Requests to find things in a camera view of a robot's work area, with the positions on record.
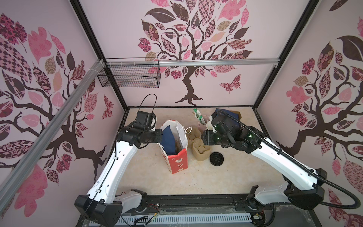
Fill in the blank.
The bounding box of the aluminium rail back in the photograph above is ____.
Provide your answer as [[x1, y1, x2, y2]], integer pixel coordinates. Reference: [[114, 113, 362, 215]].
[[106, 58, 280, 67]]

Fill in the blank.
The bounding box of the aluminium rail left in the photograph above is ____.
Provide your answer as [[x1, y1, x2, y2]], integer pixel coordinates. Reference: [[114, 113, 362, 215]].
[[1, 59, 105, 212]]

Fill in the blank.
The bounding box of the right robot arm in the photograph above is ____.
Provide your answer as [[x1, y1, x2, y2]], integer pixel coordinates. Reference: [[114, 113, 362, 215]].
[[201, 109, 361, 211]]

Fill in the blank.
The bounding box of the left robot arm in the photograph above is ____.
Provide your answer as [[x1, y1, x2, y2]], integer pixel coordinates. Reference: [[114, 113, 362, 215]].
[[75, 111, 162, 227]]

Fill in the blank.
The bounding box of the red and white paper bag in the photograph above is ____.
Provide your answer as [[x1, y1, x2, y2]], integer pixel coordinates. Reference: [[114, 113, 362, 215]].
[[158, 120, 192, 174]]

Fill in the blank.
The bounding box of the brown cardboard box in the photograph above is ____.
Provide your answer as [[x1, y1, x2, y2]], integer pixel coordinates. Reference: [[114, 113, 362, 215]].
[[233, 111, 242, 120]]

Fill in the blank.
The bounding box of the single dark blue napkin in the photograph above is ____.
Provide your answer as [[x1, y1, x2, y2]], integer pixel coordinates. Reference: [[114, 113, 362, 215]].
[[160, 126, 176, 156]]

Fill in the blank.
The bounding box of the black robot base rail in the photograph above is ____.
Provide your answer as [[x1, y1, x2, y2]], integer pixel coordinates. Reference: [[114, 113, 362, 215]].
[[113, 194, 284, 219]]

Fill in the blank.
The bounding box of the white slotted cable duct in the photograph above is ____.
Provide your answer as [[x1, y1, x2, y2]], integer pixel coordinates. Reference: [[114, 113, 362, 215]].
[[90, 213, 253, 227]]

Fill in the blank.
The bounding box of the aluminium rail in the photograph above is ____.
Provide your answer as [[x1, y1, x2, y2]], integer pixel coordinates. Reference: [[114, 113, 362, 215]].
[[106, 58, 280, 67], [1, 59, 105, 212]]

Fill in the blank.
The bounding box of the black wire basket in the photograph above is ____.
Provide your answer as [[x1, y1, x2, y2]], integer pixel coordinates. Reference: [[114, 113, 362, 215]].
[[97, 57, 161, 89]]

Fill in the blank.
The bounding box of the green wrapped straw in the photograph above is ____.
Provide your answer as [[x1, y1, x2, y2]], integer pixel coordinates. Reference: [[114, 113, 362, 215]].
[[193, 108, 206, 125]]

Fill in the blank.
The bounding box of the dark blue napkin stack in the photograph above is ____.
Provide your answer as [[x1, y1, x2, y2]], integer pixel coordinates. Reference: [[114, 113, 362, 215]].
[[215, 108, 240, 125]]

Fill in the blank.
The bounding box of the stack of paper cups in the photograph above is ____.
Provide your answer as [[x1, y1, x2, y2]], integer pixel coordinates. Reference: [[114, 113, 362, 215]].
[[206, 121, 213, 131]]

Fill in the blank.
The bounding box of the pink straw holder cup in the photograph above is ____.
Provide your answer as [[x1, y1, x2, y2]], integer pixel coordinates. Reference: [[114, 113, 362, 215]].
[[198, 115, 210, 132]]

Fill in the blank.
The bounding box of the brown pulp cup carrier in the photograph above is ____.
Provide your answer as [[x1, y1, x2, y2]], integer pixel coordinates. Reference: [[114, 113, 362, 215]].
[[186, 127, 211, 161]]

